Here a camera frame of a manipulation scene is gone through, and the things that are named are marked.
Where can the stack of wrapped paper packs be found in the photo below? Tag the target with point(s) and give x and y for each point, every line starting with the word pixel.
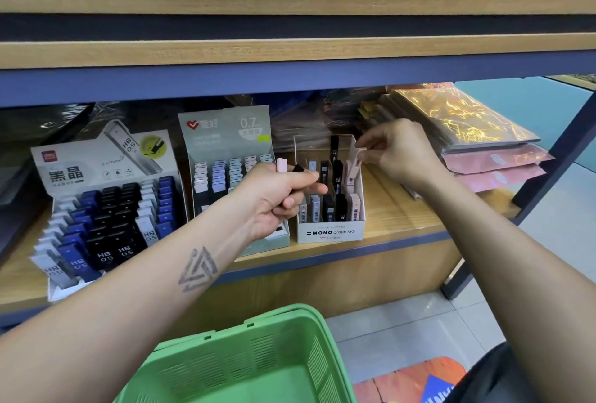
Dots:
pixel 9 203

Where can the person's right forearm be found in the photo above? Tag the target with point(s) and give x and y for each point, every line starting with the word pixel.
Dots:
pixel 517 286

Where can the dark plastic-wrapped packs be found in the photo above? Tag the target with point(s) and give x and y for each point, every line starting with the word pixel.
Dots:
pixel 466 133

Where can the colourful printed mat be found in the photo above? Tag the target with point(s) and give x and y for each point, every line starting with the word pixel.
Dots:
pixel 410 381

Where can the person's right hand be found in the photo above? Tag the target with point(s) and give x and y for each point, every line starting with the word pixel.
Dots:
pixel 405 151

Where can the clear plastic display box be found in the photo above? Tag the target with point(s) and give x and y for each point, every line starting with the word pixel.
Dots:
pixel 331 233

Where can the person's left forearm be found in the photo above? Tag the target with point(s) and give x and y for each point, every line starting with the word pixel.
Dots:
pixel 93 333

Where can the green plastic basket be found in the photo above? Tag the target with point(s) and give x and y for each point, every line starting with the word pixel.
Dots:
pixel 158 375

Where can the pale green display box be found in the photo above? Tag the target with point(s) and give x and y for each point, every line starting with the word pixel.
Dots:
pixel 219 128

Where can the person's left hand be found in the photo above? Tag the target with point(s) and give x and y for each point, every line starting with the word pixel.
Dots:
pixel 265 198

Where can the lead case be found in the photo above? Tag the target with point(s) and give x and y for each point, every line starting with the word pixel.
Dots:
pixel 356 170

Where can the white display box red label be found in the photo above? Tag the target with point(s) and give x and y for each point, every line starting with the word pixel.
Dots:
pixel 70 165

